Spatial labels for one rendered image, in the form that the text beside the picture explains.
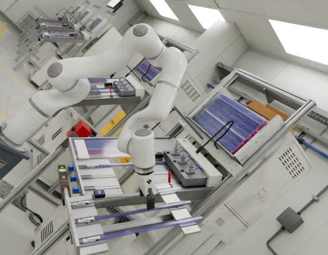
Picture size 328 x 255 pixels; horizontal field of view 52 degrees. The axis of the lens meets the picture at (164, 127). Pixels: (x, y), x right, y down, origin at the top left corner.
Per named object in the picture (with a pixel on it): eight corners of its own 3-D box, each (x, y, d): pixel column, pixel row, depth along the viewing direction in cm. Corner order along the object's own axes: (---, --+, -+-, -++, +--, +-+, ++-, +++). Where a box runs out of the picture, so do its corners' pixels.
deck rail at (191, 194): (82, 210, 160) (83, 199, 158) (82, 207, 161) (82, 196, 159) (213, 198, 186) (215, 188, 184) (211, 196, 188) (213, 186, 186)
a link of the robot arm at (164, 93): (138, 76, 134) (110, 147, 129) (173, 83, 126) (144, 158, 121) (149, 86, 142) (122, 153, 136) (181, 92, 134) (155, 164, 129)
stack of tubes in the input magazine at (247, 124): (231, 153, 183) (268, 119, 183) (192, 119, 227) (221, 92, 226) (242, 166, 190) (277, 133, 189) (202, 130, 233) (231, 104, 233)
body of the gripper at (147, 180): (158, 171, 128) (159, 195, 133) (149, 158, 137) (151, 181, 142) (139, 176, 126) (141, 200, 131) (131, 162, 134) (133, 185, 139)
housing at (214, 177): (205, 198, 187) (210, 175, 182) (172, 157, 229) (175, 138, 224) (217, 197, 190) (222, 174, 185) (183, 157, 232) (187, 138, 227)
